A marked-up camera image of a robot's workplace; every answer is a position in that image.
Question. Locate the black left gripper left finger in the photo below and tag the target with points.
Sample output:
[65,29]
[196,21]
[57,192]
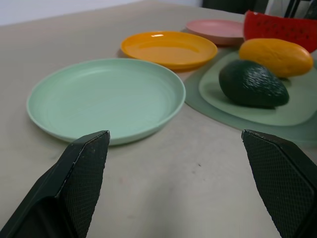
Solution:
[74,183]

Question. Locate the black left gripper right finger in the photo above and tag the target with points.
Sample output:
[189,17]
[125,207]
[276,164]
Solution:
[280,178]

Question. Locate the light green round plate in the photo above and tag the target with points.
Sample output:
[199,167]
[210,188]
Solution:
[106,101]

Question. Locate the pink round plate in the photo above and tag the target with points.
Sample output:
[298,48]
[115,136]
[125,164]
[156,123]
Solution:
[215,29]

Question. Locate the orange round plate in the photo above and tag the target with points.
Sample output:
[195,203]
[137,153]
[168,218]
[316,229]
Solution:
[168,49]

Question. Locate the pale green tray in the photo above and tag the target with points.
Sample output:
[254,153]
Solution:
[292,109]

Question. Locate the dark green avocado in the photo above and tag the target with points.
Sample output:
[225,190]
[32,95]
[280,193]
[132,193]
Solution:
[252,84]

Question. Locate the yellow orange mango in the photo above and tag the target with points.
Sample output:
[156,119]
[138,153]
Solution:
[277,56]

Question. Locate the red watermelon slice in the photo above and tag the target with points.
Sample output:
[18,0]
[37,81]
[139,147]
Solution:
[280,27]

